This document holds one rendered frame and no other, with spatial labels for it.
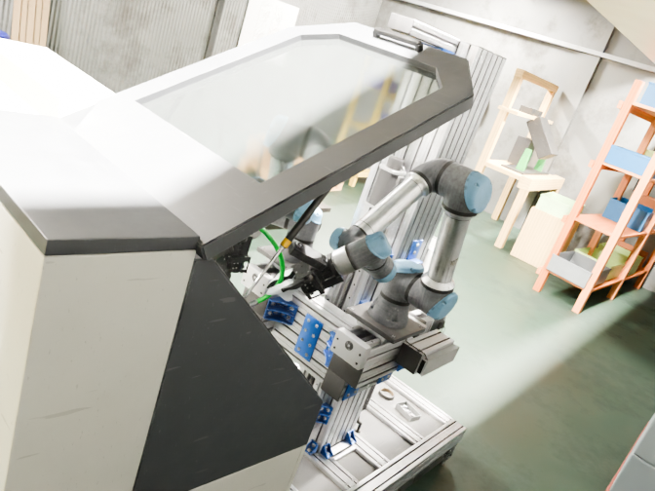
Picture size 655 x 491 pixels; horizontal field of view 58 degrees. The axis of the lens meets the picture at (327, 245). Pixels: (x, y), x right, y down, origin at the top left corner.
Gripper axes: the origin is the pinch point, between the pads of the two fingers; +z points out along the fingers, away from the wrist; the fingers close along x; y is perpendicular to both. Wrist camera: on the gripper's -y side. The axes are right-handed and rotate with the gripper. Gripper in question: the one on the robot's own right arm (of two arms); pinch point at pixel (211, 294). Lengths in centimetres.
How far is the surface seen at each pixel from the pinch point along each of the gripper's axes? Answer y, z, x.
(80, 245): -59, -36, -35
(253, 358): -12.4, -4.5, -35.0
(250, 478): 1, 39, -35
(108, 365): -49, -10, -35
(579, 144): 813, -43, 232
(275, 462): 10, 36, -35
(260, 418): -2.8, 16.4, -35.0
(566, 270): 543, 74, 81
